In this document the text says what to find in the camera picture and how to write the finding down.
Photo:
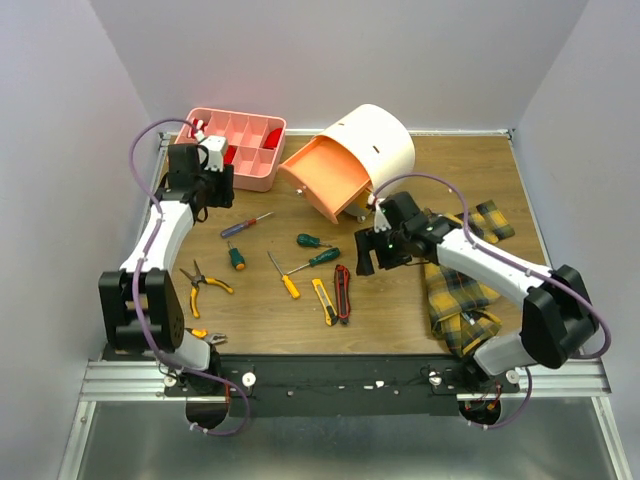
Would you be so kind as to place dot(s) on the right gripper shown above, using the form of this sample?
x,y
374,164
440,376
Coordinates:
x,y
376,248

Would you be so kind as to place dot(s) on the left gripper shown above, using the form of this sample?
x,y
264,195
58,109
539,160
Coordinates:
x,y
225,196

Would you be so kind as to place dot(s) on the long green screwdriver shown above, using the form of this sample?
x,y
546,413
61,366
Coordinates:
x,y
324,257

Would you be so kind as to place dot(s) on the red black utility knife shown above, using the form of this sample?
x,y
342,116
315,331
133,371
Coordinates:
x,y
341,284

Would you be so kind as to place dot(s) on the white round drawer cabinet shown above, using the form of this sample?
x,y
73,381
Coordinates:
x,y
341,166

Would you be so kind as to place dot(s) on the yellow utility knife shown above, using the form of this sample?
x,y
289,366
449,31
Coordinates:
x,y
328,308

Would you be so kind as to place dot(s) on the stubby green orange screwdriver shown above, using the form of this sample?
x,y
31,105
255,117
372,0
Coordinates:
x,y
236,258

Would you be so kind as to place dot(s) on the yellow handle screwdriver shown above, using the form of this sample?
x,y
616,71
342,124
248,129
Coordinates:
x,y
286,280

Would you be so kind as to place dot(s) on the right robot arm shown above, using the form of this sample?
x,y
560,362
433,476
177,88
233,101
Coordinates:
x,y
557,316

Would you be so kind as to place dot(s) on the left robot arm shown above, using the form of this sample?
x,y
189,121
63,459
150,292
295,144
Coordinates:
x,y
141,309

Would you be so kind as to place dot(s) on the red item middle compartment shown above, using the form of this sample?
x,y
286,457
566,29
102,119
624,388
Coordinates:
x,y
230,154

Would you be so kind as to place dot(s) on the red item compartment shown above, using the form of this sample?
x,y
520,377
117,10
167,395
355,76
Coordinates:
x,y
272,139
230,154

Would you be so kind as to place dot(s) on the pink compartment tray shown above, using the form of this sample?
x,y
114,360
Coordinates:
x,y
255,143

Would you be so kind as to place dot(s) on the red white item in tray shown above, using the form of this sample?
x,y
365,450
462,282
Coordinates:
x,y
197,131

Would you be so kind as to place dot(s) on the red item right compartment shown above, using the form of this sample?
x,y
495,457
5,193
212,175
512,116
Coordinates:
x,y
272,139

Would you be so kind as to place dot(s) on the yellow plaid cloth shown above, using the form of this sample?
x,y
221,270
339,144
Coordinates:
x,y
458,306

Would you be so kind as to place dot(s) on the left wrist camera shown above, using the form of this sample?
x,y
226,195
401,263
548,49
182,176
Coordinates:
x,y
212,150

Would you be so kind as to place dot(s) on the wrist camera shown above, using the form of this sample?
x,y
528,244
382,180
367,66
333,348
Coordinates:
x,y
212,150
381,223

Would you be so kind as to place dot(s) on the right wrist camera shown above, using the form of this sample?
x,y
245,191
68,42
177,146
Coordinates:
x,y
381,223

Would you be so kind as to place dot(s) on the purple handle screwdriver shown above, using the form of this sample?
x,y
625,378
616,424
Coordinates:
x,y
239,227

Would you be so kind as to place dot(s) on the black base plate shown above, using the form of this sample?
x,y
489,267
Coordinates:
x,y
289,385

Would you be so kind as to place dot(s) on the orange handle pliers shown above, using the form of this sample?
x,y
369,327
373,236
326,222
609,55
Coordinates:
x,y
209,337

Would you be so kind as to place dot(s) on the aluminium frame rail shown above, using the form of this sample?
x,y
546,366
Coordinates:
x,y
140,381

